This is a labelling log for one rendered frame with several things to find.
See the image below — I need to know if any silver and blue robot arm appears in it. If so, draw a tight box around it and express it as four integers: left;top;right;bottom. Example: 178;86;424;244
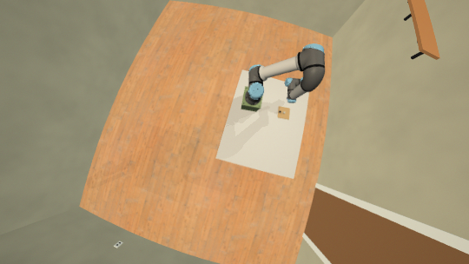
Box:
245;43;325;105

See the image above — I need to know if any tan flat mat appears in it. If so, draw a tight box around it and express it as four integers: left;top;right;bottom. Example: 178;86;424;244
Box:
278;106;290;120

